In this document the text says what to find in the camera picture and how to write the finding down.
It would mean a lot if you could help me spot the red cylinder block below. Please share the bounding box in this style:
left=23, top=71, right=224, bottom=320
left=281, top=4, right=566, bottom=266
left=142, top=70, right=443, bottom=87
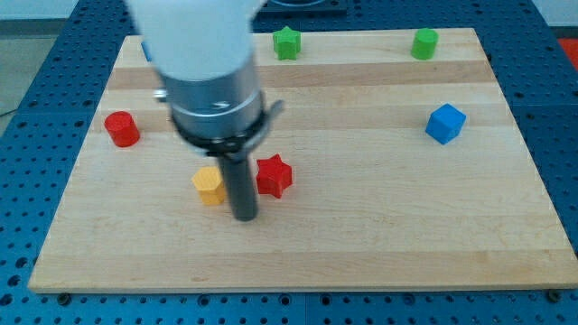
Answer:
left=104, top=111, right=140, bottom=147

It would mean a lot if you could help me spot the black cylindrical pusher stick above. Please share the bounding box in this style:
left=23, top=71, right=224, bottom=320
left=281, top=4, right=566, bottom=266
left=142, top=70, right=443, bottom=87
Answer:
left=218, top=156, right=258, bottom=222

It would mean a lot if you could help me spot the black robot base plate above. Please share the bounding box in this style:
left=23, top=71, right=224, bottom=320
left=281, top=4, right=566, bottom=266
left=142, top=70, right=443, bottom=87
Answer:
left=258, top=0, right=349, bottom=16

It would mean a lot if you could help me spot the green cylinder block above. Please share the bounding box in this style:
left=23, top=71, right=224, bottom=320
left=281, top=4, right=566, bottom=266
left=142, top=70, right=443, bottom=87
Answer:
left=411, top=28, right=439, bottom=60

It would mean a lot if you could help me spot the yellow hexagon block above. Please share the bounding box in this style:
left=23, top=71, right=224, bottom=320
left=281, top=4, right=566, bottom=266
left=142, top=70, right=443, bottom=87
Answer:
left=191, top=166, right=226, bottom=206

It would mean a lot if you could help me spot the red star block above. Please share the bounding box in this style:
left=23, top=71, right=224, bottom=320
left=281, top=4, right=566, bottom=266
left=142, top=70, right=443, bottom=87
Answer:
left=256, top=153, right=293, bottom=199

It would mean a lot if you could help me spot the green star block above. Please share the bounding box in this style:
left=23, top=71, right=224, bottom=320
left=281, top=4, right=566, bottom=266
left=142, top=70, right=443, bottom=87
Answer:
left=273, top=26, right=301, bottom=60

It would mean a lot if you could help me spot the blue cube block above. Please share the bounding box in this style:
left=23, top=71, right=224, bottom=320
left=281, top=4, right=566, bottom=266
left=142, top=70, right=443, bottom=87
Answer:
left=425, top=103, right=466, bottom=144

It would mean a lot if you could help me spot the blue block behind arm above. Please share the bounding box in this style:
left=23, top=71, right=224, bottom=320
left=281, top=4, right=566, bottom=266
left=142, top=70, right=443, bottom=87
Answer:
left=141, top=42, right=152, bottom=62

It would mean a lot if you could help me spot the wooden board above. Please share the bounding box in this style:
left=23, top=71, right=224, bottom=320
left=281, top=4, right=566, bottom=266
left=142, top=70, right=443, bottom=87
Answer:
left=29, top=28, right=577, bottom=294

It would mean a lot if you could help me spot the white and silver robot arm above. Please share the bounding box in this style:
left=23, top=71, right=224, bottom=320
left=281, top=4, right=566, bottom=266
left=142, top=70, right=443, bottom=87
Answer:
left=126, top=0, right=282, bottom=161

